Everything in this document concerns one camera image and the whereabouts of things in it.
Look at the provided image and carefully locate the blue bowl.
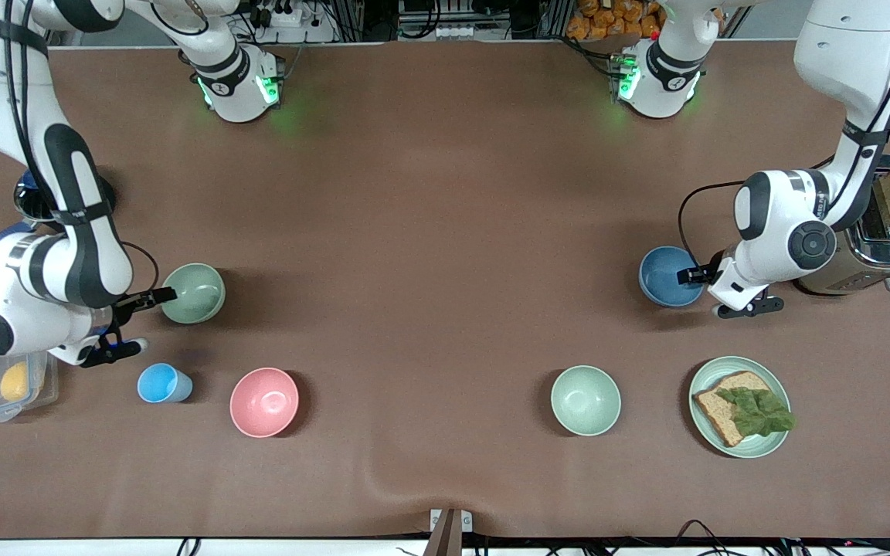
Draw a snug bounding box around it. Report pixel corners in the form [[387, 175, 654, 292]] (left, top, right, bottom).
[[638, 246, 708, 309]]

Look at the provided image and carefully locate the pink bowl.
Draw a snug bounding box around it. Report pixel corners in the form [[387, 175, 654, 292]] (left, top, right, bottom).
[[229, 367, 300, 439]]

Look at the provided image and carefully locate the light mint green bowl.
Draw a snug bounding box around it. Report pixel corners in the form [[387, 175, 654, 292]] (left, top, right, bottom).
[[550, 364, 622, 437]]

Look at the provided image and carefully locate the blue plastic cup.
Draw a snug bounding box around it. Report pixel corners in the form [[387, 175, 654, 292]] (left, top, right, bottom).
[[137, 362, 194, 405]]

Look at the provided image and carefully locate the silver toaster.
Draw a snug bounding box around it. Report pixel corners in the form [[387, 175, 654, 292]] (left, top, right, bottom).
[[797, 154, 890, 297]]

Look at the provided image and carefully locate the yellow lemon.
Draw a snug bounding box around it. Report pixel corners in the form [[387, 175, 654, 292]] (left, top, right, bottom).
[[0, 361, 32, 402]]

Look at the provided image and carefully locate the brown bread slice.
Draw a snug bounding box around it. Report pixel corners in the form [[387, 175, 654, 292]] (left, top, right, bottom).
[[692, 371, 774, 449]]

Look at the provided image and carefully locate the glass lid blue knob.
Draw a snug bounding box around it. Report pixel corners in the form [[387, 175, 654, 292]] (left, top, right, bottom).
[[14, 171, 59, 223]]

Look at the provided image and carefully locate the green lettuce leaf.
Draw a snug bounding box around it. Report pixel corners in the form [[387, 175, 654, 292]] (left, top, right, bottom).
[[715, 386, 797, 437]]

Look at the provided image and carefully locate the green plate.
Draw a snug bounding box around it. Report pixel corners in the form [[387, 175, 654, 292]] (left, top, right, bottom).
[[688, 355, 792, 459]]

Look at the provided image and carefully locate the bag of orange snacks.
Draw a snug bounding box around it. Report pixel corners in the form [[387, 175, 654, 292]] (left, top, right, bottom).
[[566, 0, 664, 42]]

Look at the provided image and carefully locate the white power strip with plugs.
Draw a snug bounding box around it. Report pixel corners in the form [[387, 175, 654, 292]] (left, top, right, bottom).
[[250, 4, 305, 29]]

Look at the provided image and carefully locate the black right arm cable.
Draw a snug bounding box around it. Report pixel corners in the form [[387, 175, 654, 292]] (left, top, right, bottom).
[[3, 0, 160, 294]]

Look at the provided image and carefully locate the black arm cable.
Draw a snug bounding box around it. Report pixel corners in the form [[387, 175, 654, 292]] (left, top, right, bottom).
[[677, 0, 890, 273], [3, 0, 160, 294]]

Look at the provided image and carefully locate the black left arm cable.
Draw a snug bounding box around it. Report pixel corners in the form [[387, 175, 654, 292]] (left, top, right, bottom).
[[677, 0, 890, 273]]

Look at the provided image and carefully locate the wooden post metal bracket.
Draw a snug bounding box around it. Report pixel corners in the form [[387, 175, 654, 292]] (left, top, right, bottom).
[[423, 508, 474, 556]]

